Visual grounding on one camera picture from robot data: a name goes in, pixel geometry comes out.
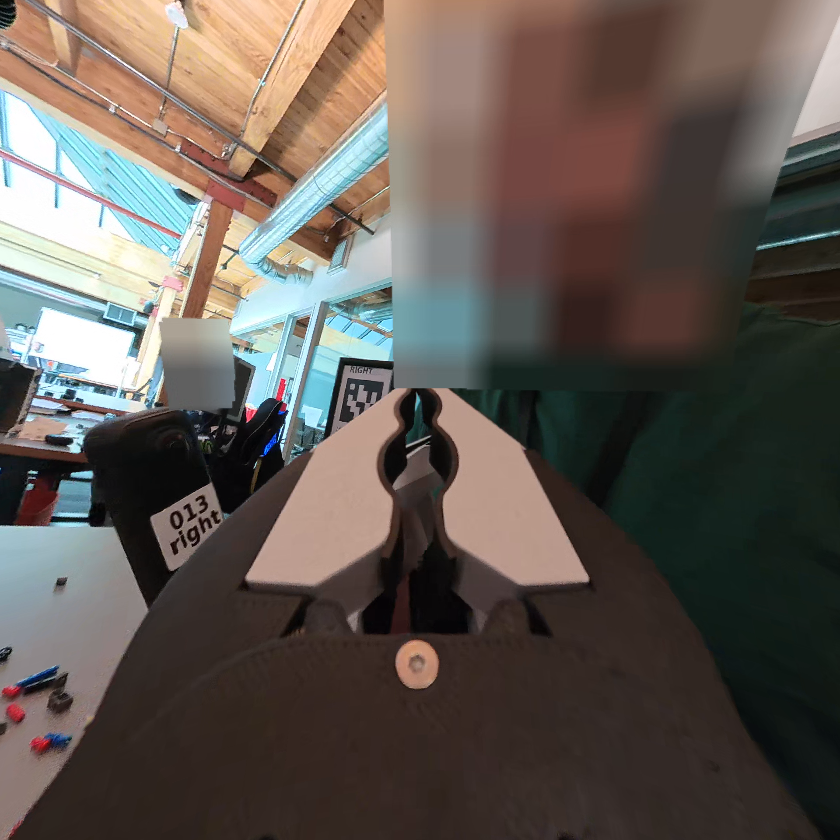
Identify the wooden workbench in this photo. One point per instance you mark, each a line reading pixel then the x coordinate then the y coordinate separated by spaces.
pixel 39 447

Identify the silver air duct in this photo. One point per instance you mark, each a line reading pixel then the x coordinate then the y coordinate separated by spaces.
pixel 315 190

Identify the group of small lego pins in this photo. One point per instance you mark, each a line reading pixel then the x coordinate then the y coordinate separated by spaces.
pixel 60 701

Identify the white ceiling lamp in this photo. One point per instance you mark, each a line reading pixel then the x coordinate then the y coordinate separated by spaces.
pixel 176 13

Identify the person's green shirt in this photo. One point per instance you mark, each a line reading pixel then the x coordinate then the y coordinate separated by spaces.
pixel 722 492

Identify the glass partition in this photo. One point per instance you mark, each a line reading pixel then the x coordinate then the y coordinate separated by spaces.
pixel 308 374

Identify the white board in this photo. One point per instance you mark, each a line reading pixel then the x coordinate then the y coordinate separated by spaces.
pixel 79 344

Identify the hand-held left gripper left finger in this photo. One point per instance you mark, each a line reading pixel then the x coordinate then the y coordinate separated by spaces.
pixel 328 512

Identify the red ceiling pipe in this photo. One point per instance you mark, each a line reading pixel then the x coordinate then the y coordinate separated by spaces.
pixel 85 191

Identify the dark computer monitor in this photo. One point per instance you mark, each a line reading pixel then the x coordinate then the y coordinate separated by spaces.
pixel 243 387

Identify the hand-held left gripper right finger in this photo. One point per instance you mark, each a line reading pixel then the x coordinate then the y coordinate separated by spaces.
pixel 512 518

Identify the black bag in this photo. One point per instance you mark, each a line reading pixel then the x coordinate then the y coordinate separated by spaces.
pixel 262 439

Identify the wall vent grille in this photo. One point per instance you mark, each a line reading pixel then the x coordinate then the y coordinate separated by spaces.
pixel 338 254

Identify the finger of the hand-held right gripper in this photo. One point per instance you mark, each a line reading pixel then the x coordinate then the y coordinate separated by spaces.
pixel 415 489

